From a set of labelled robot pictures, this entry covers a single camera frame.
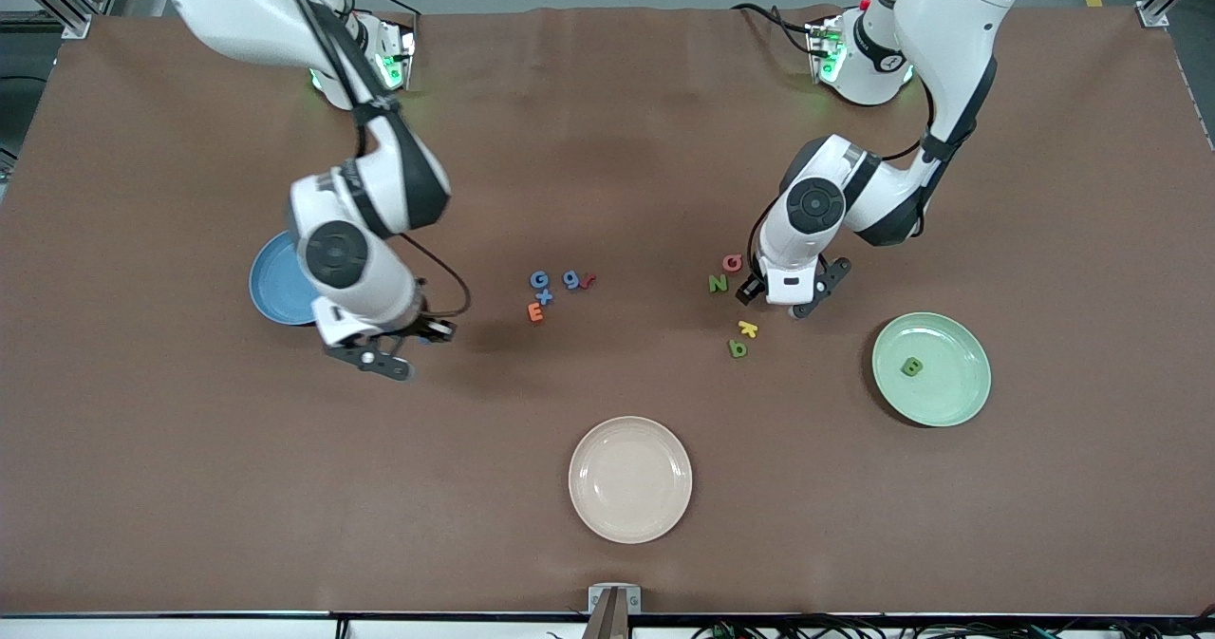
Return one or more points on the blue plate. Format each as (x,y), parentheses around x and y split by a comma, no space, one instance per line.
(275,288)

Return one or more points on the white table edge rail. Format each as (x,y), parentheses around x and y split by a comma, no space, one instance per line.
(190,629)

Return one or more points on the grey metal post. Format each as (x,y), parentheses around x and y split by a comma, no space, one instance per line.
(607,620)

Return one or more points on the yellow letter k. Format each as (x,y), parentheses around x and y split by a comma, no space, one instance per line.
(748,328)

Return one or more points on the beige plate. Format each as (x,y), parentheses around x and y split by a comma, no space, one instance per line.
(630,479)

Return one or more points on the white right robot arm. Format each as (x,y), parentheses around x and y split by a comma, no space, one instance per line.
(380,183)

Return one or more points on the green plate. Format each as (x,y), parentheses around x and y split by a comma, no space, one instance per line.
(949,383)

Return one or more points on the green capital letter B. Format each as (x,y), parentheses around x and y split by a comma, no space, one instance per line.
(911,366)

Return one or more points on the pink letter Q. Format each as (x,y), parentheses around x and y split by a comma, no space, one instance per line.
(732,262)

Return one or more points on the orange letter E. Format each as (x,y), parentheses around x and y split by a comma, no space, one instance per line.
(535,312)

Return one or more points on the grey metal bracket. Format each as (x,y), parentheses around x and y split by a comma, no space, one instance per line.
(633,599)

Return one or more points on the blue capital letter G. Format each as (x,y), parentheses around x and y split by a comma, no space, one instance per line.
(539,280)

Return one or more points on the blue small letter g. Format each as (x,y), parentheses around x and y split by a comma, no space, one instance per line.
(571,280)

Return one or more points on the green letter N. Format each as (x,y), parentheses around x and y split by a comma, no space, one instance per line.
(718,283)

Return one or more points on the green small letter b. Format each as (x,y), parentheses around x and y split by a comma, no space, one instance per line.
(738,347)

